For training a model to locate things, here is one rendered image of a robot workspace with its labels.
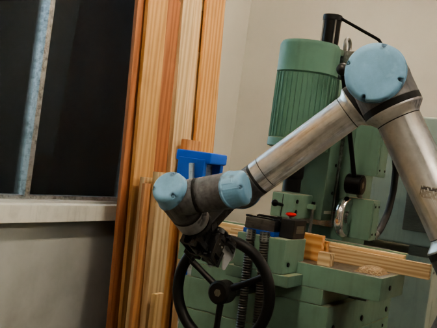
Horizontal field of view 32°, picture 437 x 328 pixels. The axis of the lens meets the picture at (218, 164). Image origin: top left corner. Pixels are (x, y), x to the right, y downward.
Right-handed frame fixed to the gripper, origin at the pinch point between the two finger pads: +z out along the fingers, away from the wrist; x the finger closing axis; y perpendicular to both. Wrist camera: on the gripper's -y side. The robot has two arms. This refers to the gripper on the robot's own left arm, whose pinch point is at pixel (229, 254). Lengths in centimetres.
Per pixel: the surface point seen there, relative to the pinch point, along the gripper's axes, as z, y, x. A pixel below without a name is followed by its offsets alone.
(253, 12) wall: 172, -237, -146
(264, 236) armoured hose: 8.7, -10.4, 2.7
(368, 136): 32, -59, 11
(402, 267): 34, -20, 32
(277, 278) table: 14.9, -2.3, 7.2
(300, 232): 16.4, -16.9, 8.3
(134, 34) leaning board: 71, -128, -131
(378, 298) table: 23.7, -6.2, 30.8
